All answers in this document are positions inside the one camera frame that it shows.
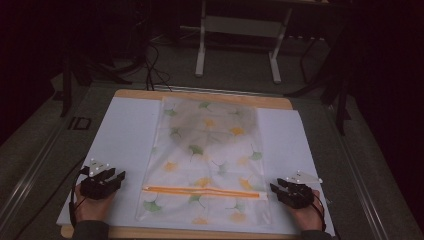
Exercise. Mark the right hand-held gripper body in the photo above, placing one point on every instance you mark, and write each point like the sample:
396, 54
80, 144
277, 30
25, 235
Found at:
298, 196

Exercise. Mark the white mat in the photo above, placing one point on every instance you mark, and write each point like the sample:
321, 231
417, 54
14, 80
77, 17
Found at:
126, 133

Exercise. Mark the person's left hand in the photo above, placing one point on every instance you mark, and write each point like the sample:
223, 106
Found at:
91, 210

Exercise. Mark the wooden table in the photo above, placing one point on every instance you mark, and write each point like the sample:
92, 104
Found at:
200, 94

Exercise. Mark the black metal stand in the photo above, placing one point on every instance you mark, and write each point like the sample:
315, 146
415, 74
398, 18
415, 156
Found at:
341, 96

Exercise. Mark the silver metal strip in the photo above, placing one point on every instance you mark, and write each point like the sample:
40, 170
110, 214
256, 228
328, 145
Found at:
213, 90

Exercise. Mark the person's right hand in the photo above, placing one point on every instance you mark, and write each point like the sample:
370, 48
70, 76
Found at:
310, 216

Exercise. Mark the white metal stand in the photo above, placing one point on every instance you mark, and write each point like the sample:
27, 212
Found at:
243, 26

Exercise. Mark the metal rail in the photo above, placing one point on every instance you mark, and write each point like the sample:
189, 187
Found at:
26, 185
361, 180

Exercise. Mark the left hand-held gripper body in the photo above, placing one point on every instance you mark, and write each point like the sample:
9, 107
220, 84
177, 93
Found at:
95, 188

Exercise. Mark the leaf print mesh laundry bag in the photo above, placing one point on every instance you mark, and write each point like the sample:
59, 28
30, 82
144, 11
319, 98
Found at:
206, 166

